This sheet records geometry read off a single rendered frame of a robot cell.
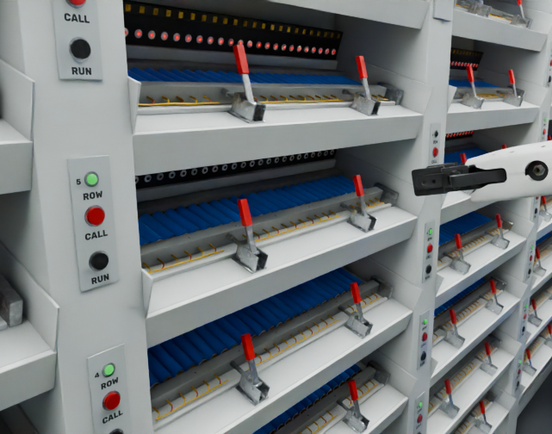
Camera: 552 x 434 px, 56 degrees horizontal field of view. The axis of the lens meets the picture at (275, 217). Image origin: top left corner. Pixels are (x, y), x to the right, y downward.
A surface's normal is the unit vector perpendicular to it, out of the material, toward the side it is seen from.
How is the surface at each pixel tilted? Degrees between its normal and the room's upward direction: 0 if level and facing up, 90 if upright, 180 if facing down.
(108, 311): 90
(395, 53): 90
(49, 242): 90
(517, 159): 77
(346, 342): 19
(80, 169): 90
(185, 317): 109
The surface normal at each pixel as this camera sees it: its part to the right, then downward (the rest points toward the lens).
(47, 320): -0.66, 0.18
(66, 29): 0.74, 0.14
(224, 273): 0.23, -0.88
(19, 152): 0.71, 0.45
